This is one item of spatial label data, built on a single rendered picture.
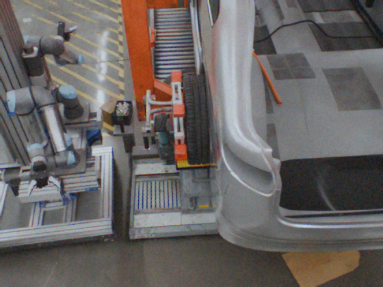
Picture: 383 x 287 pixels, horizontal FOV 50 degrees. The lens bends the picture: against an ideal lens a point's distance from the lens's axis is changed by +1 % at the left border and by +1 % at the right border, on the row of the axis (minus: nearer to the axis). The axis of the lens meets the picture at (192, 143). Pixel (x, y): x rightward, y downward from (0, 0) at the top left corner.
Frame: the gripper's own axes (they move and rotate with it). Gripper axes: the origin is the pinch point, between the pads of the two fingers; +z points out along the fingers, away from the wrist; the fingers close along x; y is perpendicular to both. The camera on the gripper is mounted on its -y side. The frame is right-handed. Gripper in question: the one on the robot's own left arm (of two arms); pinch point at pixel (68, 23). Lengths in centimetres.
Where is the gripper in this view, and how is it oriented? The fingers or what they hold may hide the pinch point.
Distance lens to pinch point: 347.2
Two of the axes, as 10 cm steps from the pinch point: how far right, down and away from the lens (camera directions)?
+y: -1.2, 6.8, 7.3
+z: 1.2, -7.2, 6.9
